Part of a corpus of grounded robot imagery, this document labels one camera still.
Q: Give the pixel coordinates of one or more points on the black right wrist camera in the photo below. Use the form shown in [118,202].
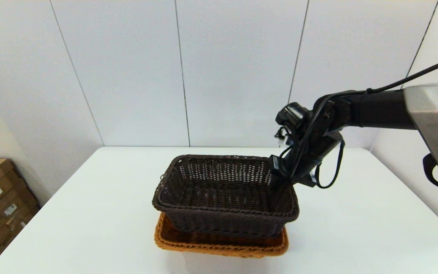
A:
[293,116]

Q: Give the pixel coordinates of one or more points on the dark brown wicker basket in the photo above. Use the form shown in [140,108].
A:
[222,198]

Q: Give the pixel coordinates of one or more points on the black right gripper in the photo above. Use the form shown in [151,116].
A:
[306,156]

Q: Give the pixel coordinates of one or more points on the orange wicker basket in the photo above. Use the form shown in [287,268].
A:
[219,247]

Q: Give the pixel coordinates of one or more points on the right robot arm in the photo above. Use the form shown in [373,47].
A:
[382,110]

